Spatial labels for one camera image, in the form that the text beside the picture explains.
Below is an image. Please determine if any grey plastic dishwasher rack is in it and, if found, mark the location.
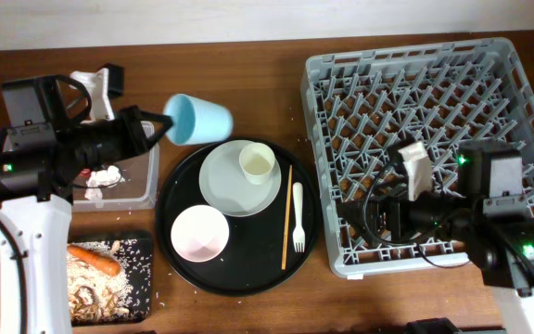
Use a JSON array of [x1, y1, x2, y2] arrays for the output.
[[300, 38, 534, 279]]

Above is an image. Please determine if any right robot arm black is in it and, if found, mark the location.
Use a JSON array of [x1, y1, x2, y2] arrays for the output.
[[337, 140, 534, 333]]

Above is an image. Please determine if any orange carrot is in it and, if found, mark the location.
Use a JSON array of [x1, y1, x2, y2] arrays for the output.
[[67, 245, 121, 276]]

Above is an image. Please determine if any white paper napkin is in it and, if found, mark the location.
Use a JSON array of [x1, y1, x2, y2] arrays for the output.
[[84, 165, 125, 201]]

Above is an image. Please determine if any black rectangular waste tray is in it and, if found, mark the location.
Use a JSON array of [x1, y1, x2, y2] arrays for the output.
[[65, 229, 155, 327]]

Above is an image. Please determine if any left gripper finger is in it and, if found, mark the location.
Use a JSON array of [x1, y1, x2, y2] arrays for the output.
[[136, 109, 171, 122], [142, 121, 172, 150]]

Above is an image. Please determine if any light blue plastic cup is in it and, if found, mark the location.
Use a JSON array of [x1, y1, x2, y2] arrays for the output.
[[163, 94, 234, 146]]

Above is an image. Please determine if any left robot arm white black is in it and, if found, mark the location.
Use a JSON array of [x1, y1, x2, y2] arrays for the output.
[[0, 75, 174, 333]]

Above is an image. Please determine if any cream plastic cup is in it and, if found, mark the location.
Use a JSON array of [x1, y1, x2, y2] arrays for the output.
[[238, 142, 275, 185]]

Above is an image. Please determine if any food scraps and rice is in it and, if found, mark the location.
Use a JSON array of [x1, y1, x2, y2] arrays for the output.
[[66, 238, 155, 324]]

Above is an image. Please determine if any white plastic fork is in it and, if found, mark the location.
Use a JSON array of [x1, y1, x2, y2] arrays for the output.
[[292, 182, 305, 252]]

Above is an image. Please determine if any single wooden chopstick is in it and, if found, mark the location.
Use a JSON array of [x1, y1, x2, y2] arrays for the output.
[[281, 164, 293, 271]]

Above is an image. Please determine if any clear plastic waste bin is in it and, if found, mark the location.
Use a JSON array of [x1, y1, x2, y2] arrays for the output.
[[2, 120, 160, 213]]

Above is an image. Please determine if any round black serving tray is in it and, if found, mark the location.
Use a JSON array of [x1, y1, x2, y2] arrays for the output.
[[155, 142, 323, 297]]

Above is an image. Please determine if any pink bowl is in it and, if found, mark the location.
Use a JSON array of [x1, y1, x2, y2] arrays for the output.
[[170, 205, 230, 263]]

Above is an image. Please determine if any light grey round plate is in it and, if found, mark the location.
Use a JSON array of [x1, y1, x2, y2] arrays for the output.
[[198, 140, 282, 217]]

